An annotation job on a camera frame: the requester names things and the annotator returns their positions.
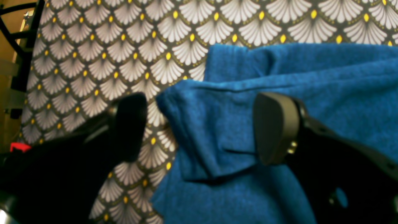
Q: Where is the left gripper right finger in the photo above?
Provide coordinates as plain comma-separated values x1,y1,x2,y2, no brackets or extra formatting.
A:
253,92,398,224

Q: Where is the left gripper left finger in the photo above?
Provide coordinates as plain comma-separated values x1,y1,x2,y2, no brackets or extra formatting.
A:
0,92,147,224

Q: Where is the fan-patterned tablecloth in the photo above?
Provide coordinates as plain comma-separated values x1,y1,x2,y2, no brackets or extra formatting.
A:
19,0,398,224

